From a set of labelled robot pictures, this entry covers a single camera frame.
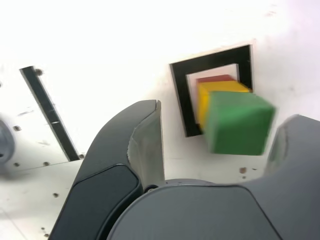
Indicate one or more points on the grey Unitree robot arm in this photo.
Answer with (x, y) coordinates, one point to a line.
(5, 145)

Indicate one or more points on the red cube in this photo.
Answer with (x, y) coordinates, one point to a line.
(215, 78)

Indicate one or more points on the yellow cube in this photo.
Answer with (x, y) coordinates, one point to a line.
(220, 86)

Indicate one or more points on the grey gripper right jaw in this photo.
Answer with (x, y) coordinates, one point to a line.
(225, 212)

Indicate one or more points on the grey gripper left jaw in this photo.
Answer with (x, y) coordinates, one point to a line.
(100, 175)

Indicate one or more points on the black tape square outline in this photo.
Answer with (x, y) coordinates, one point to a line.
(178, 100)

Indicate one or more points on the green cube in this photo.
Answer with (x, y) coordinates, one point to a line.
(237, 125)

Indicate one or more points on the black tape strip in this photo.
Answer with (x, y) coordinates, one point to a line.
(47, 110)

